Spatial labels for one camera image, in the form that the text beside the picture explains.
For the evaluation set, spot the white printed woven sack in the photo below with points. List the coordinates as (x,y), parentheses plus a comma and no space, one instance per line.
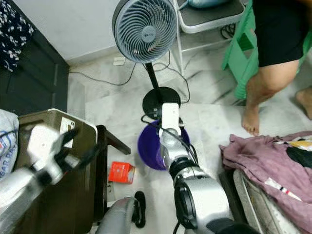
(7,144)

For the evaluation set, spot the grey standing fan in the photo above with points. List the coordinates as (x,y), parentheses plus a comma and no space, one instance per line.
(146,29)

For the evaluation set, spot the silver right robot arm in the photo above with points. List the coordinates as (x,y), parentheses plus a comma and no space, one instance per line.
(204,200)

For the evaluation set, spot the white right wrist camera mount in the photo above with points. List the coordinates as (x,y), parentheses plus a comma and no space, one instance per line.
(170,117)

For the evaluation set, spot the person in black shorts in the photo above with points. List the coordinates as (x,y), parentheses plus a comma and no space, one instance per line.
(268,83)

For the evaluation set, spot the black white floral garment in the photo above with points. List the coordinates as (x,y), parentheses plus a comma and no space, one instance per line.
(12,34)

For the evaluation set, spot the small orange box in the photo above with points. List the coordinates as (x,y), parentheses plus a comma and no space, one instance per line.
(122,173)

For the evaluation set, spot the white quilted mattress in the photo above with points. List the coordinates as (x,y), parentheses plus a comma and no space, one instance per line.
(263,204)

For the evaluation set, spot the white power strip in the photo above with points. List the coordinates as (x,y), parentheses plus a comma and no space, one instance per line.
(119,61)

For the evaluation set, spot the purple plastic bin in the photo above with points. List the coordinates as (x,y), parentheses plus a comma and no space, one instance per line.
(148,146)

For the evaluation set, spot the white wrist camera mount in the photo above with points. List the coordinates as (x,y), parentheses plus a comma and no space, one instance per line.
(170,117)
(44,144)

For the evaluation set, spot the green plastic stool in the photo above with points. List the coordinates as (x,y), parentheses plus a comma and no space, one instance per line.
(241,58)

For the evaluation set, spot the light blue bundle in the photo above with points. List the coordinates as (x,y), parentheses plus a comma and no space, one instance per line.
(209,3)

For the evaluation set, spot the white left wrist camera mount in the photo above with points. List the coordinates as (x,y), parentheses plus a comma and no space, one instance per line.
(44,144)

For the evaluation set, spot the black wooden cabinet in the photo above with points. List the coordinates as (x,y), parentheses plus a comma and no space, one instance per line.
(39,83)

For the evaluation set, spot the silver left robot leg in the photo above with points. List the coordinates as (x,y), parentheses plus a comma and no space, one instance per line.
(117,219)

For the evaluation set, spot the white chair grey seat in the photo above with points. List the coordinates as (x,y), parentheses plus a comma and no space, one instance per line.
(212,17)

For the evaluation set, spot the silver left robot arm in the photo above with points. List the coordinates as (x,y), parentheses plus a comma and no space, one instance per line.
(24,190)

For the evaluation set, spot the black side table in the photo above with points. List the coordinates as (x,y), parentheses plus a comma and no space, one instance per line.
(112,139)

